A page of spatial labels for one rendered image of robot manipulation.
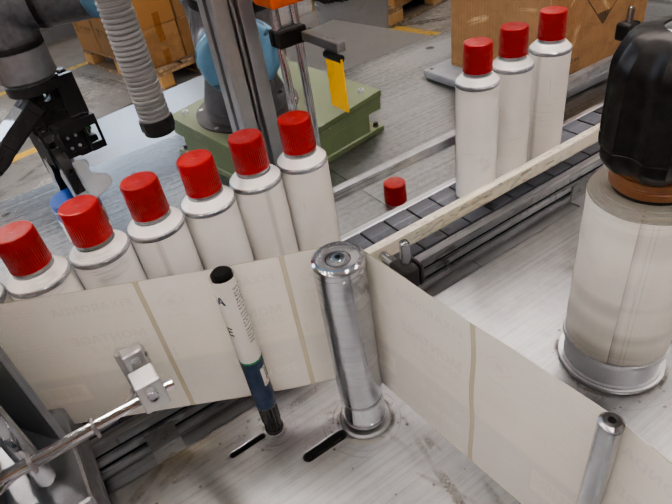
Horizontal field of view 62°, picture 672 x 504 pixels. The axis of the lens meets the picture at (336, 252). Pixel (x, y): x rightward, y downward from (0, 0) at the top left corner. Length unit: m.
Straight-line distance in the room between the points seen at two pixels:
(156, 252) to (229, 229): 0.07
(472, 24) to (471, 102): 0.54
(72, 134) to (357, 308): 0.61
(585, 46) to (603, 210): 0.79
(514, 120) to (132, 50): 0.45
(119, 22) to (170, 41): 3.54
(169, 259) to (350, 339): 0.19
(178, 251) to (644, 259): 0.38
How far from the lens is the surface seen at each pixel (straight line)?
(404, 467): 0.49
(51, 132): 0.90
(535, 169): 0.78
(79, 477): 0.49
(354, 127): 1.02
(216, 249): 0.54
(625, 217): 0.43
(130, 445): 0.61
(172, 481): 0.53
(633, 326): 0.50
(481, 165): 0.73
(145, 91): 0.58
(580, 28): 1.18
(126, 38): 0.57
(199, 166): 0.50
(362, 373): 0.44
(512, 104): 0.74
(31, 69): 0.86
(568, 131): 0.94
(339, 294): 0.38
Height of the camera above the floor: 1.31
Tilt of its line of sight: 38 degrees down
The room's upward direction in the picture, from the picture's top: 10 degrees counter-clockwise
